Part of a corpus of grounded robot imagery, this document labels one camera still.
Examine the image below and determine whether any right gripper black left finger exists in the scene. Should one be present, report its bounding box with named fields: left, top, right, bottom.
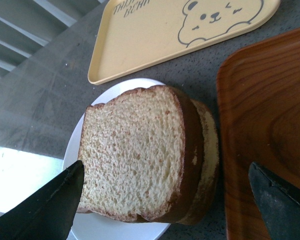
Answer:
left=0, top=160, right=85, bottom=240

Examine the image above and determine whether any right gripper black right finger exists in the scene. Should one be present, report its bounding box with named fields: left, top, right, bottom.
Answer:
left=248, top=162, right=300, bottom=240

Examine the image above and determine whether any white round plate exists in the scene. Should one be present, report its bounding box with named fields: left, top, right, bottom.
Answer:
left=62, top=78, right=170, bottom=240

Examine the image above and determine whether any bread slice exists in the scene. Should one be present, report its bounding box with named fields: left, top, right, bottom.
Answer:
left=77, top=85, right=203, bottom=223
left=178, top=99, right=220, bottom=226

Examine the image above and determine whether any brown wooden tray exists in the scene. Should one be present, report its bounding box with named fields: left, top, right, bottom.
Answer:
left=217, top=28, right=300, bottom=240

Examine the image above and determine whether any grey curtain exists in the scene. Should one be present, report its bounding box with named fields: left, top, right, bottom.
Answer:
left=0, top=0, right=102, bottom=80

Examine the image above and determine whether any yellow bear tray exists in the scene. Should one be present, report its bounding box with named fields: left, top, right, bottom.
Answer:
left=87, top=0, right=280, bottom=85

